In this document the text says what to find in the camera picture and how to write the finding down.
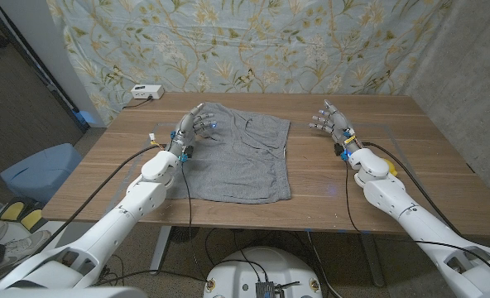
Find white table leg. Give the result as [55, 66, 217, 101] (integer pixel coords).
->
[149, 225, 174, 276]

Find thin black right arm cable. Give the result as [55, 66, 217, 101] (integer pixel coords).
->
[343, 160, 490, 286]

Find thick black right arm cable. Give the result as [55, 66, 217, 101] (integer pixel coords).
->
[361, 141, 464, 237]

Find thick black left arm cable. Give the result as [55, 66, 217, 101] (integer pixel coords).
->
[33, 143, 166, 256]

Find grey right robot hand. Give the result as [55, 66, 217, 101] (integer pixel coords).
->
[310, 99, 362, 156]

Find blue plastic bin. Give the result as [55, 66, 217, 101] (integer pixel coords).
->
[0, 142, 84, 204]

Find white power strip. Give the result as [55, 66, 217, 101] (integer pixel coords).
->
[130, 84, 166, 100]

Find grey shorts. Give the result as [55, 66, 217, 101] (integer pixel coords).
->
[168, 102, 292, 204]

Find floral printed backdrop cloth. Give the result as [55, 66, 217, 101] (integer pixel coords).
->
[46, 0, 453, 125]

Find black cable on torso base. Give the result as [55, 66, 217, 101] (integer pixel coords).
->
[204, 227, 271, 283]

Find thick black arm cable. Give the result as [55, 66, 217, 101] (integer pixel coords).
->
[33, 143, 166, 256]
[361, 141, 464, 237]

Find black power strip cable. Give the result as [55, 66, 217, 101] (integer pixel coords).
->
[122, 96, 154, 110]

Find grey table leg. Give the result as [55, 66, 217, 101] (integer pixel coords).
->
[360, 233, 387, 287]

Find white robot torso base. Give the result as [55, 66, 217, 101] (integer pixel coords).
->
[203, 247, 324, 298]

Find yellow and black foot pedal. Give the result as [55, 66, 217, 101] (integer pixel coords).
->
[0, 201, 25, 222]
[20, 209, 43, 232]

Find small grey box on torso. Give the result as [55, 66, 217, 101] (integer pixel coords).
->
[255, 281, 277, 298]

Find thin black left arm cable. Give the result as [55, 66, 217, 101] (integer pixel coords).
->
[180, 159, 209, 285]

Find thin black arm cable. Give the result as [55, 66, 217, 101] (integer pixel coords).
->
[343, 160, 490, 286]
[180, 159, 209, 285]

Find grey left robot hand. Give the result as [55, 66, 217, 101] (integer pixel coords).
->
[168, 103, 218, 156]

